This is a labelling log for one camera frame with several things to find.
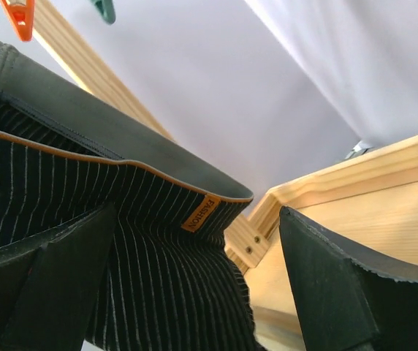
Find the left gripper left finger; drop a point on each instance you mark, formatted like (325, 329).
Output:
(49, 282)

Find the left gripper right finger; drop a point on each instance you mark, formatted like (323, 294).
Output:
(347, 296)

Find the black striped underwear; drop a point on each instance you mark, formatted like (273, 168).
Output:
(168, 283)

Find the orange clothes peg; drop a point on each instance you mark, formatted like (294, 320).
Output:
(21, 16)

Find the teal clothes peg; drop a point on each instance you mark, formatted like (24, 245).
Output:
(106, 10)

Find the wooden hanger rack frame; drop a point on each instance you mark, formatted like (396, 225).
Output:
(211, 69)

